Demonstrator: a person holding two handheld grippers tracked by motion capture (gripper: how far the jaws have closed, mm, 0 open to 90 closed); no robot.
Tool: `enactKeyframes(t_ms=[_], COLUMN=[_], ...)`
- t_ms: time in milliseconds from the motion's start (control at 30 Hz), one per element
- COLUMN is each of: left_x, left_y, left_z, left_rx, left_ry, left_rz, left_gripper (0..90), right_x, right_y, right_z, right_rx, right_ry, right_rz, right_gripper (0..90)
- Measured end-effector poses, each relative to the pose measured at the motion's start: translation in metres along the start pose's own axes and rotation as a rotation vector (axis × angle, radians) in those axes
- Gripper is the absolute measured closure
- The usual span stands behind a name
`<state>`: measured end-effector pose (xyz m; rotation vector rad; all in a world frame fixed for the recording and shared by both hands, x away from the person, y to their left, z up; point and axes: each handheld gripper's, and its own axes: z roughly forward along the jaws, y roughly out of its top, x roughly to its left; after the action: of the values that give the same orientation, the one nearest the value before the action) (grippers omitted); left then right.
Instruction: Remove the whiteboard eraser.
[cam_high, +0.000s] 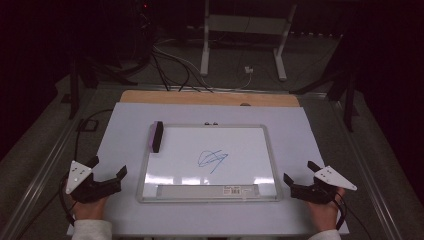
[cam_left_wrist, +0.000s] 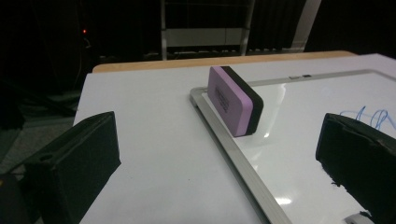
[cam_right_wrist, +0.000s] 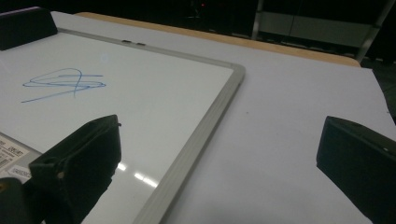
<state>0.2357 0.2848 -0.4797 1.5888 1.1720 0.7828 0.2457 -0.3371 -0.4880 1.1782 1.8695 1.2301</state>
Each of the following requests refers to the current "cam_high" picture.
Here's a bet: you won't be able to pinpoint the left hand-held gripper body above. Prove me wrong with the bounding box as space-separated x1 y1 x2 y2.
65 160 122 204

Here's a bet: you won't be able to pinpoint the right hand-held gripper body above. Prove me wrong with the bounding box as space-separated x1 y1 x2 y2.
290 165 358 205

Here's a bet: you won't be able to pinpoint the purple and black eraser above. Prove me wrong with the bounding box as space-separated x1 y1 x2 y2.
148 120 165 154

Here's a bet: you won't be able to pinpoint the silver-framed whiteboard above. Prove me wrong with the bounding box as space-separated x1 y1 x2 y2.
135 121 283 204

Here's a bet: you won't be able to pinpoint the person's left hand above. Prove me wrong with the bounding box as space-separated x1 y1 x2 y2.
71 195 110 222

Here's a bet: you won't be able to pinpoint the person's right hand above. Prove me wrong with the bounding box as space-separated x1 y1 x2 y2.
306 188 346 233

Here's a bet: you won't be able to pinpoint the black square floor plate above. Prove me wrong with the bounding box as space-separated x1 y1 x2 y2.
76 118 100 132

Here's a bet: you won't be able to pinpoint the black stand legs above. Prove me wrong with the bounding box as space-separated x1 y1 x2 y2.
289 64 360 133
67 54 138 120

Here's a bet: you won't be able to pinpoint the white metal stand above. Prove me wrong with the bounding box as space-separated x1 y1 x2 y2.
199 0 298 82

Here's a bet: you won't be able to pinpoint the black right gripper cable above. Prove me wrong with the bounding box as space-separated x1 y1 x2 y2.
334 199 348 232

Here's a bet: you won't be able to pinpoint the white plug with cable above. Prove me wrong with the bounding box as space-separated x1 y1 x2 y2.
213 65 255 91

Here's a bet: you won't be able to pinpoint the black floor cables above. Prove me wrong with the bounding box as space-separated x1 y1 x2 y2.
150 44 215 93

